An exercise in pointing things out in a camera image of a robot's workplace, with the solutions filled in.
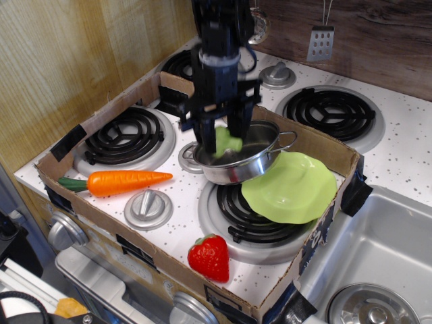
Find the hanging steel slotted spatula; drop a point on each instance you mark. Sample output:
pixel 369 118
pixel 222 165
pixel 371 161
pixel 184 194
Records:
pixel 320 46

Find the hanging steel strainer ladle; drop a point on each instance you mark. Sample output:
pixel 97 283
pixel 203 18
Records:
pixel 261 26

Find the grey stove knob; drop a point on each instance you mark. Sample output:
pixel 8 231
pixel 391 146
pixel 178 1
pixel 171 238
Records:
pixel 186 159
pixel 148 210
pixel 277 77

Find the orange toy carrot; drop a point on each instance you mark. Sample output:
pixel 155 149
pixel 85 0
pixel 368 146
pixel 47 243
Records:
pixel 107 183

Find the light green plastic plate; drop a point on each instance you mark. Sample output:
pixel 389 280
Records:
pixel 296 190

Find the grey toy sink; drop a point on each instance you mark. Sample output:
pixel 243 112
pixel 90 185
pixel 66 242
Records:
pixel 386 243

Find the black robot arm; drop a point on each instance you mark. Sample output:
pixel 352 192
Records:
pixel 224 27

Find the grey oven door handle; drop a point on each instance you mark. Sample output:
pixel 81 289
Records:
pixel 113 296

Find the brown cardboard fence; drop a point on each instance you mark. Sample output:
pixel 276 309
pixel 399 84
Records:
pixel 98 214

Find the back left black burner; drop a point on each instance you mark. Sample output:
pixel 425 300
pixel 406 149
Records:
pixel 178 64

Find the yellow object bottom left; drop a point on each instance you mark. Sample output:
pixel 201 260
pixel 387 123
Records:
pixel 69 307

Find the back grey stove knob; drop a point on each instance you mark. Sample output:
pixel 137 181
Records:
pixel 277 77

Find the right oven front knob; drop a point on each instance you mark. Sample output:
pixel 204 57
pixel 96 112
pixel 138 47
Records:
pixel 186 309

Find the small steel pan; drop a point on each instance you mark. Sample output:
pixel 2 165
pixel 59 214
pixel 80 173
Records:
pixel 262 145

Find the black burner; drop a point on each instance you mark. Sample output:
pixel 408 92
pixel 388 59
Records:
pixel 178 64
pixel 250 237
pixel 342 113
pixel 140 138

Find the front right black burner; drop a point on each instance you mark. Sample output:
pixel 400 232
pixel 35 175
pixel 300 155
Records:
pixel 250 237

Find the front left black burner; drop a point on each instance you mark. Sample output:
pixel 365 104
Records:
pixel 140 138

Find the steel sink drain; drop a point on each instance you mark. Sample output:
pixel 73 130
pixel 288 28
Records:
pixel 369 303

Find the left oven front knob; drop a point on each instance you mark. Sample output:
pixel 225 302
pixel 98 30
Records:
pixel 65 232

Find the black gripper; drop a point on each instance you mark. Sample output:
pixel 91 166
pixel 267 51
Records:
pixel 218 92

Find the back right black burner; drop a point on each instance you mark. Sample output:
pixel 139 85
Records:
pixel 342 113

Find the middle grey stove knob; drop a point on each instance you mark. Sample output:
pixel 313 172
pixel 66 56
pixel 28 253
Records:
pixel 186 159

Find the oven knob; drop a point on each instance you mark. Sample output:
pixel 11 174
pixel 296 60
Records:
pixel 65 232
pixel 186 309

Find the front grey stove knob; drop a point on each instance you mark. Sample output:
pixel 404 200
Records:
pixel 148 210

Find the green toy broccoli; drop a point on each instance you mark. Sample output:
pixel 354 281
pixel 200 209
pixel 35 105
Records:
pixel 226 142

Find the red toy strawberry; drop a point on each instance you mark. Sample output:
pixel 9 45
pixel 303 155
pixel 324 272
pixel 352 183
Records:
pixel 210 257

